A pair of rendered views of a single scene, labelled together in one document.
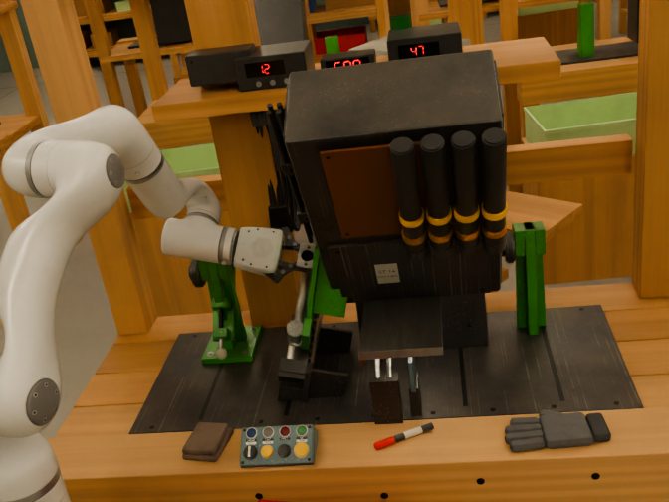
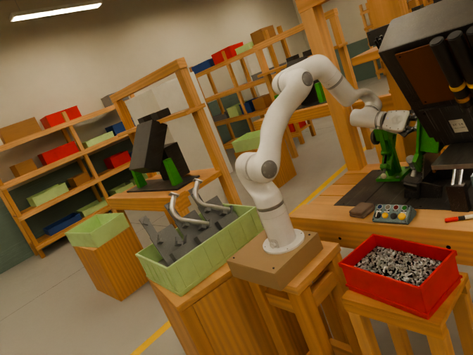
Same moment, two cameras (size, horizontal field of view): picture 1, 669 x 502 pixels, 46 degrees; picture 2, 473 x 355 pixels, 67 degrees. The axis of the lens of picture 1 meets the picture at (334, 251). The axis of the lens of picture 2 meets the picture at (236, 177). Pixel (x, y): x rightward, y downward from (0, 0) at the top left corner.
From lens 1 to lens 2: 0.46 m
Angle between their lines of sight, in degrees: 43
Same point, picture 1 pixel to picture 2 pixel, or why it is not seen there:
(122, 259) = (348, 135)
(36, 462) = (271, 196)
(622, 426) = not seen: outside the picture
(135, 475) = (329, 220)
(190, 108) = (367, 56)
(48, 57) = (314, 46)
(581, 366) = not seen: outside the picture
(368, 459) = (438, 225)
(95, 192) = (297, 87)
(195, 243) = (364, 119)
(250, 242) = (391, 117)
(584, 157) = not seen: outside the picture
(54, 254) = (281, 114)
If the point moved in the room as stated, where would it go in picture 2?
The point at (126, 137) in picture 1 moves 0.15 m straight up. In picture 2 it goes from (321, 67) to (310, 32)
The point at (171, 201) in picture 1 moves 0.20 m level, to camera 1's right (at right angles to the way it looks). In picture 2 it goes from (348, 97) to (393, 85)
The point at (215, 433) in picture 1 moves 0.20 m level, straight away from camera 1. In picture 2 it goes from (365, 206) to (370, 187)
